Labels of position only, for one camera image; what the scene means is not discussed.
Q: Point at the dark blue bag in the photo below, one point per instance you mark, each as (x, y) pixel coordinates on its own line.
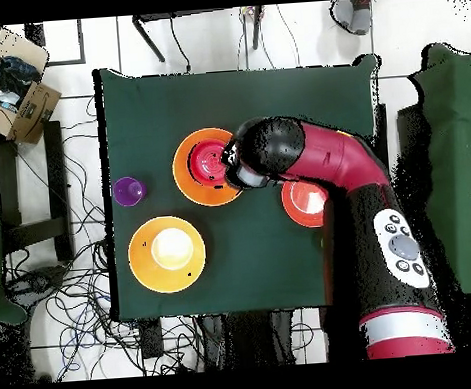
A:
(16, 73)

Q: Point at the black metal frame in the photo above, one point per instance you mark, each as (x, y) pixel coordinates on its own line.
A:
(35, 35)

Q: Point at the small red bowl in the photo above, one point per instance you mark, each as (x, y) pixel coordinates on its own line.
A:
(209, 162)

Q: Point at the dark green tablecloth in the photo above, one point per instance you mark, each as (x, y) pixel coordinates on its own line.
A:
(233, 98)

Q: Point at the black metal stand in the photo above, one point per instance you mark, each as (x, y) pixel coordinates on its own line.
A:
(190, 13)

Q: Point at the person's foot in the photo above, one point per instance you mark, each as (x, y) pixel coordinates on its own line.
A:
(357, 17)

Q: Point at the open cardboard box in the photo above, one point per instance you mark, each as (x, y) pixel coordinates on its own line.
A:
(33, 112)

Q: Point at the purple plastic cup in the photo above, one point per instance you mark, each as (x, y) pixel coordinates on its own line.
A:
(129, 191)

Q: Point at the wide red bowl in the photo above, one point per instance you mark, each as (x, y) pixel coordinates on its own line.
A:
(302, 204)

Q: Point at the large orange bowl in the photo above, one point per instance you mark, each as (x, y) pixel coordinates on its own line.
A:
(144, 265)
(182, 182)

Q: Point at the black bench frame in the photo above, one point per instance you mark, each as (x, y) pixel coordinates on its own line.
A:
(55, 175)

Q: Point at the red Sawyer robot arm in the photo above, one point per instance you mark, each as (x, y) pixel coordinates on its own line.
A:
(337, 155)

